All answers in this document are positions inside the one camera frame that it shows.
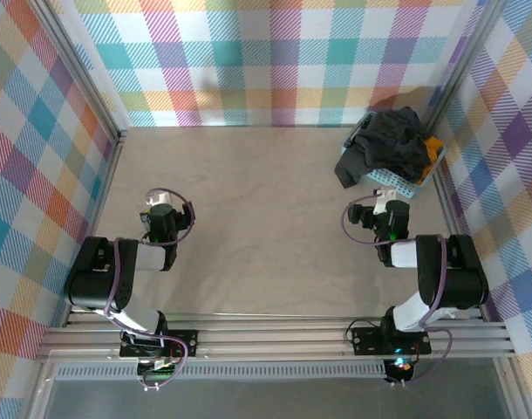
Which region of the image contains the dark grey t-shirt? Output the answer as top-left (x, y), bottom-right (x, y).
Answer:
top-left (334, 106), bottom-right (431, 189)

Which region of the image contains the light blue plastic basket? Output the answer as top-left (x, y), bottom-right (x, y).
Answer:
top-left (342, 112), bottom-right (448, 200)

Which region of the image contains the orange t-shirt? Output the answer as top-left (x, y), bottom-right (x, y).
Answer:
top-left (412, 135), bottom-right (444, 184)

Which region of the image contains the grey metal panel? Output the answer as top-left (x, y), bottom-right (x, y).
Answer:
top-left (28, 361), bottom-right (532, 419)

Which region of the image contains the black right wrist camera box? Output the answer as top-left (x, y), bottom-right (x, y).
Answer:
top-left (347, 203), bottom-right (375, 227)

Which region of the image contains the aluminium side rail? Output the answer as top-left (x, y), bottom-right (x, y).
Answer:
top-left (65, 130), bottom-right (127, 326)
top-left (433, 156), bottom-right (489, 324)

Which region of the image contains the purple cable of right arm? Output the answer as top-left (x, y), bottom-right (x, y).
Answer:
top-left (342, 195), bottom-right (454, 388)

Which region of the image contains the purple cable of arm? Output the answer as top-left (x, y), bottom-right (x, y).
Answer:
top-left (342, 195), bottom-right (454, 388)
top-left (103, 187), bottom-right (197, 392)

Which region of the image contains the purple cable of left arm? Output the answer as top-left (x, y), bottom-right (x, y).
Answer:
top-left (103, 187), bottom-right (197, 392)

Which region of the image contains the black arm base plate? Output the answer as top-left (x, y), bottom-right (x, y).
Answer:
top-left (351, 325), bottom-right (433, 355)
top-left (119, 329), bottom-right (200, 359)

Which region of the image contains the small controller board with wires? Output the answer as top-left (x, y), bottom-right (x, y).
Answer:
top-left (137, 357), bottom-right (180, 392)
top-left (385, 355), bottom-right (418, 388)

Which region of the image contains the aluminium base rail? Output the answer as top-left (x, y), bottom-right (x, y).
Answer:
top-left (34, 312), bottom-right (518, 363)

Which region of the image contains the aluminium corner post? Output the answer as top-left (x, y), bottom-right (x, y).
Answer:
top-left (425, 0), bottom-right (511, 132)
top-left (30, 0), bottom-right (130, 145)

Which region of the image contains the grey slotted cable duct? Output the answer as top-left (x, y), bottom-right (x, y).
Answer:
top-left (56, 364), bottom-right (387, 381)

